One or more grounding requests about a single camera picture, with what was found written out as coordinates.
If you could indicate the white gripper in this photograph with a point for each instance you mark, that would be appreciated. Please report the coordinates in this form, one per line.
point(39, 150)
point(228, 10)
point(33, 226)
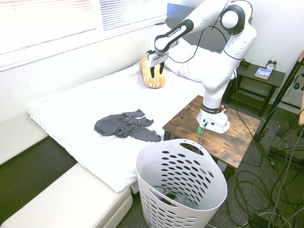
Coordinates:
point(156, 58)

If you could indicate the dark grey shirt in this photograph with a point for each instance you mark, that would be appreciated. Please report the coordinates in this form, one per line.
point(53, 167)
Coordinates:
point(118, 126)

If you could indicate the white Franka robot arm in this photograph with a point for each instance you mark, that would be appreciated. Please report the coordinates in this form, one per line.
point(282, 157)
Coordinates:
point(237, 47)

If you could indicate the grey clothes pile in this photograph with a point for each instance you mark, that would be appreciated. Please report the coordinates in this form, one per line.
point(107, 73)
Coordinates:
point(180, 199)

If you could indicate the white perforated laundry basket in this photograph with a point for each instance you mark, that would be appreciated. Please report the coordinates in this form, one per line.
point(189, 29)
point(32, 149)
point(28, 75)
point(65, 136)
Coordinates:
point(213, 190)

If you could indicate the yellow white patterned pillow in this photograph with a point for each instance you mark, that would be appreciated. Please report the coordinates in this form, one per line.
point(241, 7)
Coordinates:
point(154, 82)

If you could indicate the dark grey headboard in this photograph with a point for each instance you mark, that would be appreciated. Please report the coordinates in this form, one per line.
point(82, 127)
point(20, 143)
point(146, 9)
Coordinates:
point(204, 40)

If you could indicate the narrow white window blind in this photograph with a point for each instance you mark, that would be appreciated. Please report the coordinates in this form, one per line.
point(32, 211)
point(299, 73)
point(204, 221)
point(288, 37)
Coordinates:
point(133, 12)

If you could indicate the white bed blanket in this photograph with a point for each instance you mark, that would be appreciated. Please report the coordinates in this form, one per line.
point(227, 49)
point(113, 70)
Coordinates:
point(95, 95)

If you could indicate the small dark case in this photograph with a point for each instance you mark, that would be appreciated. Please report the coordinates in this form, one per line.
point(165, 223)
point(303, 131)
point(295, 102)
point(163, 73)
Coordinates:
point(244, 63)

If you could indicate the rustic brown wooden table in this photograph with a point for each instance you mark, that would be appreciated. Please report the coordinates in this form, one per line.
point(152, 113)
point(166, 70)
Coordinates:
point(232, 142)

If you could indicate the blue cover book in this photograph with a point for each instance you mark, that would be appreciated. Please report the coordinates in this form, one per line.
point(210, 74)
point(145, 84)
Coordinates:
point(263, 73)

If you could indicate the black twin-bell alarm clock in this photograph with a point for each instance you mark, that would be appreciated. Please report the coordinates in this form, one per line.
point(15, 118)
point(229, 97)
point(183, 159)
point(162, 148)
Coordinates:
point(271, 65)

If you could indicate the black slatted nightstand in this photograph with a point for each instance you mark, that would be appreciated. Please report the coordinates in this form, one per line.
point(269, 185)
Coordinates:
point(273, 78)

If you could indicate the wide white window blind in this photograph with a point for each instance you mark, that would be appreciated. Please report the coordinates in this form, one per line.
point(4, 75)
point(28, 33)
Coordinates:
point(47, 21)

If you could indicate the black power brick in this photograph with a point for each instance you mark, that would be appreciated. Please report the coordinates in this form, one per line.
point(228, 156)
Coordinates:
point(283, 129)

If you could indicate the cream bench cushion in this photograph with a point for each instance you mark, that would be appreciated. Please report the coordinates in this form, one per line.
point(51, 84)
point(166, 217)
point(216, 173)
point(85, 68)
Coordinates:
point(59, 202)
point(19, 137)

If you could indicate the black adapter box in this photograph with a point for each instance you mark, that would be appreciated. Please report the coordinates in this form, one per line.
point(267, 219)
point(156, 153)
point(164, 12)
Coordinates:
point(259, 221)

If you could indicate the black camera tripod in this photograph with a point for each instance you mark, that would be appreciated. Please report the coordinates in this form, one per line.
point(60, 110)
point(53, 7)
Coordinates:
point(281, 95)

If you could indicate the dark brown bench frame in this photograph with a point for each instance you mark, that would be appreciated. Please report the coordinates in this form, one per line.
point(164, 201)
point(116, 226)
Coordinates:
point(35, 171)

